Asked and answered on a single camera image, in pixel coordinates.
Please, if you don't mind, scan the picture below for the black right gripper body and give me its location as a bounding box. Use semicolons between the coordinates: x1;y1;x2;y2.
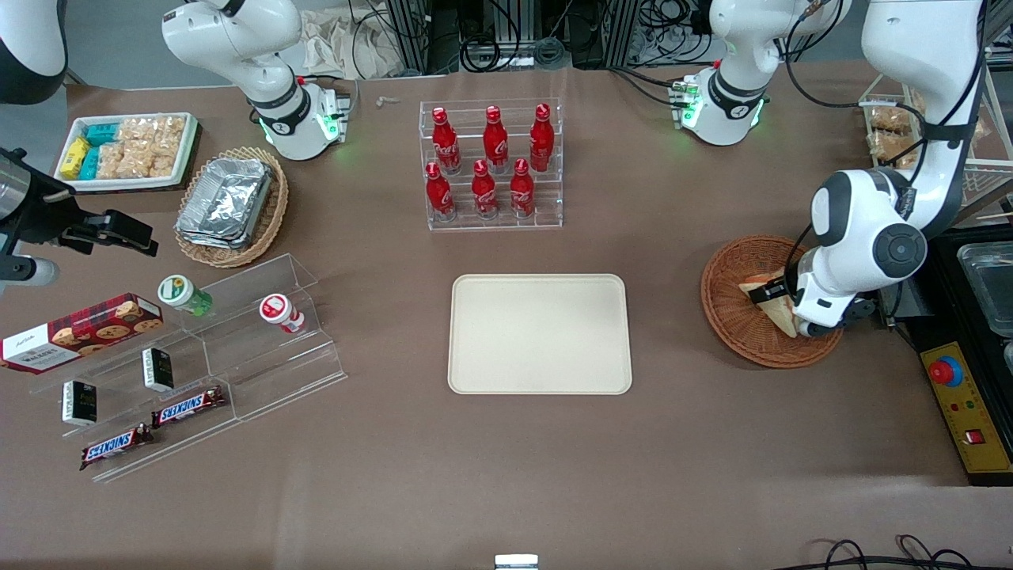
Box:
0;170;109;256

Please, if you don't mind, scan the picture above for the triangular sandwich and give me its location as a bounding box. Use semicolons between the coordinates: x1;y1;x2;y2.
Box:
738;272;800;340

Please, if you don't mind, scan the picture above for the brown round wicker basket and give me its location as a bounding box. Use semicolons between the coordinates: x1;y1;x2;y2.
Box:
700;235;846;370

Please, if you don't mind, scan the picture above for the white rectangular snack tray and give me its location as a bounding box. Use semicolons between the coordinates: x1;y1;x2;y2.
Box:
53;112;199;194

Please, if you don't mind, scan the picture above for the light oval wicker basket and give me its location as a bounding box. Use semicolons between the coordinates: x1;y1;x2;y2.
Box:
173;146;290;269

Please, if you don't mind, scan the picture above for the beige plastic tray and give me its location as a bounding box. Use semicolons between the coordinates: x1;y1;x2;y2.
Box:
447;273;634;396

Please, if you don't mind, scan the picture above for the clear bag of rice snacks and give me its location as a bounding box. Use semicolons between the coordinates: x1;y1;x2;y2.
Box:
120;142;157;180
117;116;158;146
96;142;127;181
154;115;188;158

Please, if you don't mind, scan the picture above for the yellow snack pack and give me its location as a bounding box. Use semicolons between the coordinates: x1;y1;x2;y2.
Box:
59;136;90;180

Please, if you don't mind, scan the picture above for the green lid drink bottle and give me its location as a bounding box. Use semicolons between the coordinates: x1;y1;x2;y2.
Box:
156;274;214;318

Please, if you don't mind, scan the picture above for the red tartan cookie box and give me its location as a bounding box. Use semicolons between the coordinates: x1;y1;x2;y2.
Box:
0;292;165;375

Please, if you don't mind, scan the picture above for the aluminium foil container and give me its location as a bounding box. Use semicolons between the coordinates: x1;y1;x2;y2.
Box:
177;156;275;240

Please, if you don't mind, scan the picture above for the black machine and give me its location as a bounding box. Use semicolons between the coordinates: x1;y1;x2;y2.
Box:
875;223;1013;355

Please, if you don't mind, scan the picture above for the small black box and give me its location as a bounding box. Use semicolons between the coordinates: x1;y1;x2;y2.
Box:
61;379;99;428
140;346;176;393

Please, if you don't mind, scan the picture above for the red lid drink bottle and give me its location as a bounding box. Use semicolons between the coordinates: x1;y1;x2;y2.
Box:
258;293;306;336

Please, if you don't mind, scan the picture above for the Snickers chocolate bar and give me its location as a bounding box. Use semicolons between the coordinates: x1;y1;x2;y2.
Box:
78;423;156;473
150;385;227;429

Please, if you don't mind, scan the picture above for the metal pan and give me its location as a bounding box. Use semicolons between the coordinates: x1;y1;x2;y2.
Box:
956;241;1013;339

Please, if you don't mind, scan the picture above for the clear bag of crackers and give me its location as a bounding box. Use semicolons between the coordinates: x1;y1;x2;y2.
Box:
869;105;912;132
867;129;904;162

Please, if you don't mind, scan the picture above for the yellow emergency stop box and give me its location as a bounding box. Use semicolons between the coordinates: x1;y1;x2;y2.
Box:
919;341;1013;487

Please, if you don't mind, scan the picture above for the clear acrylic step display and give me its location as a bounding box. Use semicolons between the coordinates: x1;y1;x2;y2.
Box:
27;253;350;485

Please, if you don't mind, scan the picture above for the clear acrylic bottle rack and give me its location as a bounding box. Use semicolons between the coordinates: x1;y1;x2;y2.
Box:
418;97;564;232

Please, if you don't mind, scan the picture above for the red cola bottle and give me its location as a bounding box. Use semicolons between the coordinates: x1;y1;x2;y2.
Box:
424;161;457;223
471;159;500;221
431;107;462;176
482;104;510;174
509;158;537;220
529;103;555;173

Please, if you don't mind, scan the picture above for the crumpled beige cloth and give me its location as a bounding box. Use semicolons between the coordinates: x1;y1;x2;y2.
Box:
299;6;406;81

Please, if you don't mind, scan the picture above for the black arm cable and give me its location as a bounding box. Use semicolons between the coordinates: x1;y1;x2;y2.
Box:
782;0;992;286

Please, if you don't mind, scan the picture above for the white wire rack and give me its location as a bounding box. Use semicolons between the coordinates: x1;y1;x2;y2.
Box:
859;67;1013;208

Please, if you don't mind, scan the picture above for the black floor cable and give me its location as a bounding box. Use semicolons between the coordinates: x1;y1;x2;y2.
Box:
791;534;1013;570

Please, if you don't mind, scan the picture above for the aluminium frame rack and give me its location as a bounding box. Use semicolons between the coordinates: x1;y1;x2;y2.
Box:
384;0;713;77

